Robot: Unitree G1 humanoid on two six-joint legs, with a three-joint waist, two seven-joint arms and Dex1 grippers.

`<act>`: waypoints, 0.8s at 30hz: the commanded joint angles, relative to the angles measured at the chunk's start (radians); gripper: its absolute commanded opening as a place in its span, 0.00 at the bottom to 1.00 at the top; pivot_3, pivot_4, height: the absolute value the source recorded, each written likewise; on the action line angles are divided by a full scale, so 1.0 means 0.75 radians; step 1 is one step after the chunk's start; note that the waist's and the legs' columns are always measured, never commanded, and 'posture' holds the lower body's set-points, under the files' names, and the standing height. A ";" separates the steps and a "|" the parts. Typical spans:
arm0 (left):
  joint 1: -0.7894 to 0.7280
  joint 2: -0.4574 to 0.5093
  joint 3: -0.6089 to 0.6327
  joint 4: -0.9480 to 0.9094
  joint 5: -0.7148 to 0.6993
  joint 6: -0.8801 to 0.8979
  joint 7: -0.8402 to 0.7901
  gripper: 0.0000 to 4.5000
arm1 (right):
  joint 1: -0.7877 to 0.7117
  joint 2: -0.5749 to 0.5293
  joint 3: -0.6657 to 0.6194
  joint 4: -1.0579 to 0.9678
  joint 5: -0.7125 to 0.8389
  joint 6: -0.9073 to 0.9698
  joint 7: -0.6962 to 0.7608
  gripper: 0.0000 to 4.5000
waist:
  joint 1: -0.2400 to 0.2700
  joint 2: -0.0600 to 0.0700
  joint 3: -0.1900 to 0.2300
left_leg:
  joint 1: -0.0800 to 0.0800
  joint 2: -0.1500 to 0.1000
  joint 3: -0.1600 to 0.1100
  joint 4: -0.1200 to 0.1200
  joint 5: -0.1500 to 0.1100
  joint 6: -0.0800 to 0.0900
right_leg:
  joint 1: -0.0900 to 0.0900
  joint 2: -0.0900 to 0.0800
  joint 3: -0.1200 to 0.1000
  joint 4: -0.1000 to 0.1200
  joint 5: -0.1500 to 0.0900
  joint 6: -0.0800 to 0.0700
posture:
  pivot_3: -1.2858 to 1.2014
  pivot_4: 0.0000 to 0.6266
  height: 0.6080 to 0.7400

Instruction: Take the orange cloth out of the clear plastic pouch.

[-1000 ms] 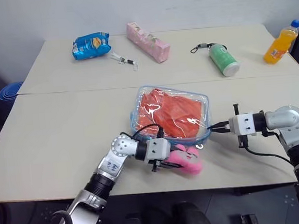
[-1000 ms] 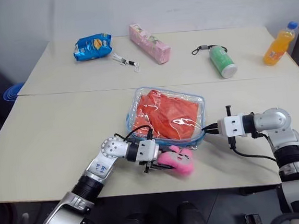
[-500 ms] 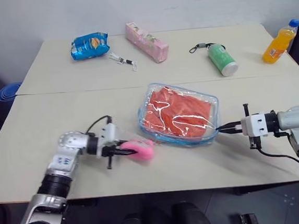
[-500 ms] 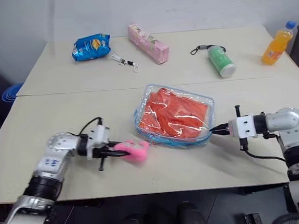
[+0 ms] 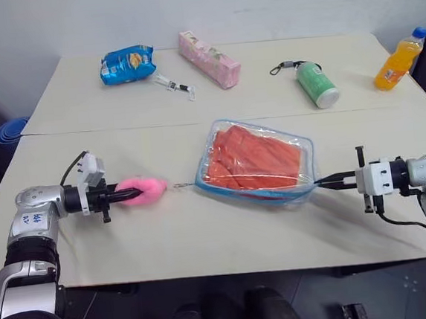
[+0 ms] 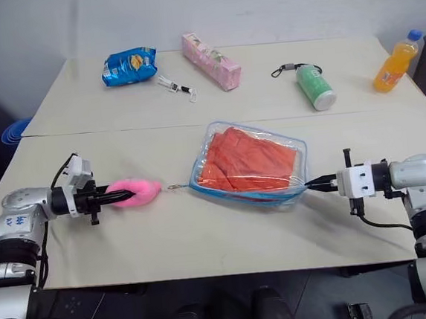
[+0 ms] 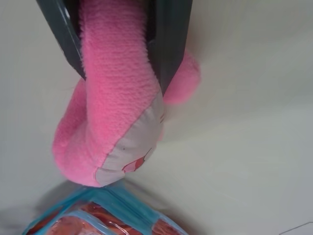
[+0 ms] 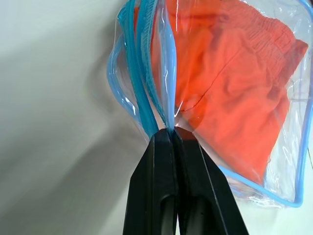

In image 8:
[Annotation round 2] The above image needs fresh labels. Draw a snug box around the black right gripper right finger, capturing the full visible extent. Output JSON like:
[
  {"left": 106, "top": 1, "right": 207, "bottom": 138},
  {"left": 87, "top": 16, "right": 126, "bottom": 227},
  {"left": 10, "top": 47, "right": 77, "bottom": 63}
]
[{"left": 173, "top": 128, "right": 251, "bottom": 235}]

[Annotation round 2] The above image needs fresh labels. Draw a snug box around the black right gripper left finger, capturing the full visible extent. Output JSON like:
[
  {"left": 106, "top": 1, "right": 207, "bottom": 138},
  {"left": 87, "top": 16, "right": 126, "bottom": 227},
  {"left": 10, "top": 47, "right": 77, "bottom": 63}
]
[{"left": 120, "top": 128, "right": 179, "bottom": 235}]

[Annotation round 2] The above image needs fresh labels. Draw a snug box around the clear plastic pouch blue trim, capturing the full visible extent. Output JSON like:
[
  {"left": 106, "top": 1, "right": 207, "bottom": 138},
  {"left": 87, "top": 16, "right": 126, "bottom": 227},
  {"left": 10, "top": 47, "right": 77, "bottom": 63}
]
[{"left": 106, "top": 0, "right": 313, "bottom": 208}]

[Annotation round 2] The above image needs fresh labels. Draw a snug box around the orange cloth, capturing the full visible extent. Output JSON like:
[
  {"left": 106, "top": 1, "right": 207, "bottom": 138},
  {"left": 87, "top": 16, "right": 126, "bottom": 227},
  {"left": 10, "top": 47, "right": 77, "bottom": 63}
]
[{"left": 134, "top": 0, "right": 309, "bottom": 185}]

